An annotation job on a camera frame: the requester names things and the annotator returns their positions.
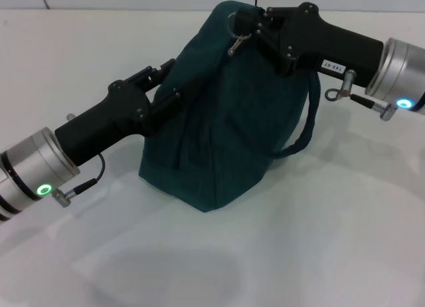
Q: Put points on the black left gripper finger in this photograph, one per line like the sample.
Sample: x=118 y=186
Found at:
x=162 y=109
x=149 y=76

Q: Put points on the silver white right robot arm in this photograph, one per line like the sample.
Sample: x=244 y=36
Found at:
x=401 y=77

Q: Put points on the dark teal insulated lunch bag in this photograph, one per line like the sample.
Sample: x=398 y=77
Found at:
x=232 y=137

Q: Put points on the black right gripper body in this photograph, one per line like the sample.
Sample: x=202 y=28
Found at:
x=328 y=51

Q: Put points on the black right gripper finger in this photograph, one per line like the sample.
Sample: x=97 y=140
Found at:
x=272 y=44
x=259 y=18

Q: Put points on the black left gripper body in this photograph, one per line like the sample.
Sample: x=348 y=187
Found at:
x=103 y=121

